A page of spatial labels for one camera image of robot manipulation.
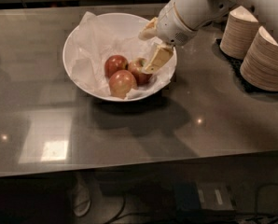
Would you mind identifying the right stack paper bowls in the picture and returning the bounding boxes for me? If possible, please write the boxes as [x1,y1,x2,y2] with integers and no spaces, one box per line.
[240,26,278,91]

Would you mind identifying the white shoe under table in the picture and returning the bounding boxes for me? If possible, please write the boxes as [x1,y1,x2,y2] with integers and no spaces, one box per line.
[70,173,91,217]

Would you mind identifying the white paper liner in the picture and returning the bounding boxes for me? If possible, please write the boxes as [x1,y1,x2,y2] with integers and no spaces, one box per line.
[71,11,173,100]

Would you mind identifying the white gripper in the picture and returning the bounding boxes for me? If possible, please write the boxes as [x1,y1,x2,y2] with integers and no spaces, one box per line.
[138,0,197,74]

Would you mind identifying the white bowl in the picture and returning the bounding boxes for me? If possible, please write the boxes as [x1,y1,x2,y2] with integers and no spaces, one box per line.
[62,12,178,103]

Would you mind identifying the dark box on floor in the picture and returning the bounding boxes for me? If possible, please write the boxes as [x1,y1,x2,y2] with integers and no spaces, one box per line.
[174,182,236,217]

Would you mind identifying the left stack paper bowls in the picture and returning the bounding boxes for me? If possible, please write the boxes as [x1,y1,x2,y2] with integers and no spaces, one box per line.
[220,7,259,60]

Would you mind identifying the stack paper bowls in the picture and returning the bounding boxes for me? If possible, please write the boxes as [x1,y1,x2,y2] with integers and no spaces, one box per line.
[220,7,259,60]
[240,26,278,91]

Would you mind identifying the red yellow apple front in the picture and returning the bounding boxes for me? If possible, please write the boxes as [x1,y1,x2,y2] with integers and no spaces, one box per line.
[108,70,137,99]

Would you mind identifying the black floor cable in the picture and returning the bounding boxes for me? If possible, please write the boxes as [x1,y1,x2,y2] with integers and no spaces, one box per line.
[103,193,128,224]

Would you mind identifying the black mat under stacks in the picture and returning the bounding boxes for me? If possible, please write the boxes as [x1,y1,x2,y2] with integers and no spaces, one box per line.
[222,51,278,92]

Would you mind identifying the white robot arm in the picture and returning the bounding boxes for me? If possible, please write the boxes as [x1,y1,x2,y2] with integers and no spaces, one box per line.
[139,0,278,74]

